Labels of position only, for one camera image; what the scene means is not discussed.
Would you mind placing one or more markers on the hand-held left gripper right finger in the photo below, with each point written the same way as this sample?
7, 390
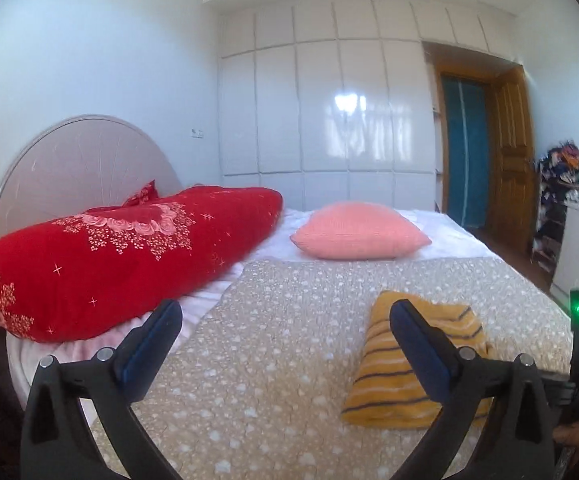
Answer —
419, 345

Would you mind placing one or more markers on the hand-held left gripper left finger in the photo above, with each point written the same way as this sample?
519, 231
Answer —
152, 340

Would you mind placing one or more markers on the yellow striped sweater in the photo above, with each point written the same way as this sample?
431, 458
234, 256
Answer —
374, 385

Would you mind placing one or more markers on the shelf of folded clothes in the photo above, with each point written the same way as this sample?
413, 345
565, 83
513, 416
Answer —
557, 185

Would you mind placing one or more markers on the person's right hand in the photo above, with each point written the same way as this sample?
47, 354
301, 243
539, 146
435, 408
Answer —
574, 432

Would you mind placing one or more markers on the large red floral pillow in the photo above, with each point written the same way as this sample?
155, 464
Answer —
119, 260

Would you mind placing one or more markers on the white bed sheet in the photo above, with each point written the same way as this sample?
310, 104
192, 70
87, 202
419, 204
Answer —
449, 240

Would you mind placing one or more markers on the pink ribbed pillow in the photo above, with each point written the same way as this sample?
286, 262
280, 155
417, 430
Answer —
359, 232

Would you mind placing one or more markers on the beige spotted blanket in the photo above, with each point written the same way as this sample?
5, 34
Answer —
279, 360

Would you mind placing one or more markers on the small red pillow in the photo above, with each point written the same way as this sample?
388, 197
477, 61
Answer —
142, 194

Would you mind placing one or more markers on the round white headboard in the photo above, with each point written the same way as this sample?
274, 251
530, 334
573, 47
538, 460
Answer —
79, 160

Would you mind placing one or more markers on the teal door curtain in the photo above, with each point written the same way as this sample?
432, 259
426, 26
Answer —
464, 150

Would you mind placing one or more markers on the wooden door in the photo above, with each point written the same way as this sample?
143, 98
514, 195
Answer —
512, 160

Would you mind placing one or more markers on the white glossy wardrobe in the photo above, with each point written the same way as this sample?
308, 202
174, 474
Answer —
319, 110

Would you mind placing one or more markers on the wooden door frame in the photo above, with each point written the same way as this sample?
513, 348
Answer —
439, 110

